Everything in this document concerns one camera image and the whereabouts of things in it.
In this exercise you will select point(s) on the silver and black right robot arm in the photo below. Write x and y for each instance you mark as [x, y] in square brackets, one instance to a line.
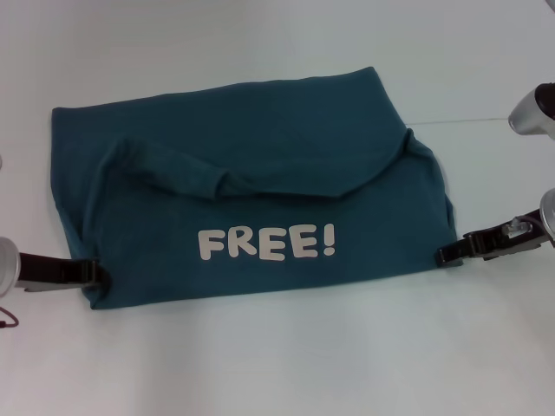
[537, 112]

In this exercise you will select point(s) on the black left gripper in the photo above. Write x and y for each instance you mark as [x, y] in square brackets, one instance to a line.
[52, 273]

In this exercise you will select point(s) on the teal blue t-shirt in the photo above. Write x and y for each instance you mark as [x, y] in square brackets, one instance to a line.
[260, 173]

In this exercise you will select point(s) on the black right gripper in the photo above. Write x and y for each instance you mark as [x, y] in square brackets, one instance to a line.
[503, 242]

